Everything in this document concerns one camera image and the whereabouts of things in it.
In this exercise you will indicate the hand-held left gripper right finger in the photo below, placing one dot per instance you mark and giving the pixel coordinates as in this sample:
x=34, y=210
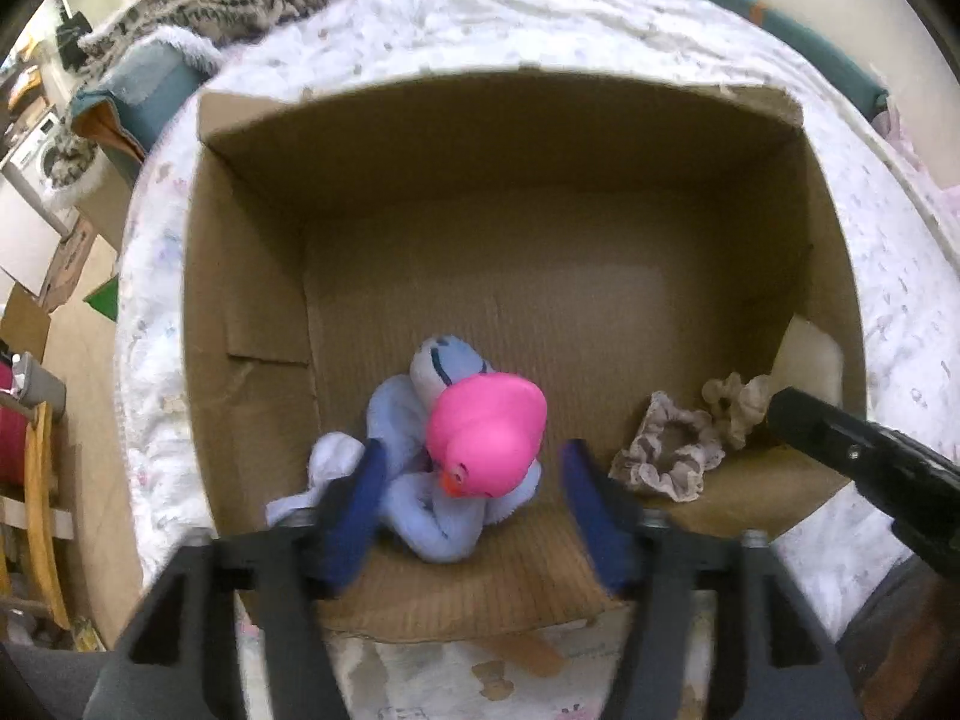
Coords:
x=596, y=517

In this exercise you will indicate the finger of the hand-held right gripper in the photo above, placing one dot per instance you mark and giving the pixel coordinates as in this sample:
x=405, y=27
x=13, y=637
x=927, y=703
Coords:
x=855, y=454

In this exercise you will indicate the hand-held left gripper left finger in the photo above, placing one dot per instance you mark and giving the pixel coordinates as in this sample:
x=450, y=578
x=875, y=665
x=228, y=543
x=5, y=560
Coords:
x=352, y=525

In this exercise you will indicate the white fluffy sock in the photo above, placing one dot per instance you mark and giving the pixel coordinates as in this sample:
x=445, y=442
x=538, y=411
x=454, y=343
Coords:
x=326, y=469

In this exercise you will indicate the taupe lace-trimmed scrunchie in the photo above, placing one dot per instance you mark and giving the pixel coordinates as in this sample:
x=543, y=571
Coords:
x=667, y=454

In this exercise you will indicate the beige scrunchie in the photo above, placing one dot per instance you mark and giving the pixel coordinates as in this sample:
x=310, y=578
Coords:
x=739, y=399

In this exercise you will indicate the pink rubber duck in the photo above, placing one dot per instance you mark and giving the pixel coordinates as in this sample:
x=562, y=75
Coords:
x=491, y=435

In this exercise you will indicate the white sock with blue trim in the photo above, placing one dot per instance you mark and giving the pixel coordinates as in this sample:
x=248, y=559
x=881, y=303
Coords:
x=442, y=367

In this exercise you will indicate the brown cardboard box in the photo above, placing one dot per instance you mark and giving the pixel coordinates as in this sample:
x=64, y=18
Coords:
x=540, y=255

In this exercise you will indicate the pink cloth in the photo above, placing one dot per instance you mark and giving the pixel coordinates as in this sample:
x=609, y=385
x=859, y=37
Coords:
x=941, y=195

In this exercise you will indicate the yellow wooden rack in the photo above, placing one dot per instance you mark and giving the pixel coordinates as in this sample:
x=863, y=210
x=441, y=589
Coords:
x=41, y=517

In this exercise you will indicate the green plastic object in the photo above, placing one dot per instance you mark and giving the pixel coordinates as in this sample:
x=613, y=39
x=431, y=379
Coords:
x=105, y=301

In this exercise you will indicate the red container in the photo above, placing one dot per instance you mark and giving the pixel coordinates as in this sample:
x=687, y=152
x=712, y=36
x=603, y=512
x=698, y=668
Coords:
x=10, y=435

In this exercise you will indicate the open cardboard carton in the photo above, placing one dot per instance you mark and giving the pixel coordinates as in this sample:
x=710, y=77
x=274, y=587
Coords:
x=22, y=319

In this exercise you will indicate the cardboard carton beside bed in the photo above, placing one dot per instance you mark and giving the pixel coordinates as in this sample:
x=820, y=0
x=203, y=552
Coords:
x=101, y=199

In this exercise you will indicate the teal fluffy cushion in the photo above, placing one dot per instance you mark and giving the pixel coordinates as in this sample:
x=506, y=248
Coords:
x=154, y=90

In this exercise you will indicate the white washing machine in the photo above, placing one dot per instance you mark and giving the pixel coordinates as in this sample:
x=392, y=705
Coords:
x=34, y=161

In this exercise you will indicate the printed bed sheet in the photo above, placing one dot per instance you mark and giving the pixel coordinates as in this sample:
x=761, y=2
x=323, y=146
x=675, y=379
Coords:
x=600, y=7

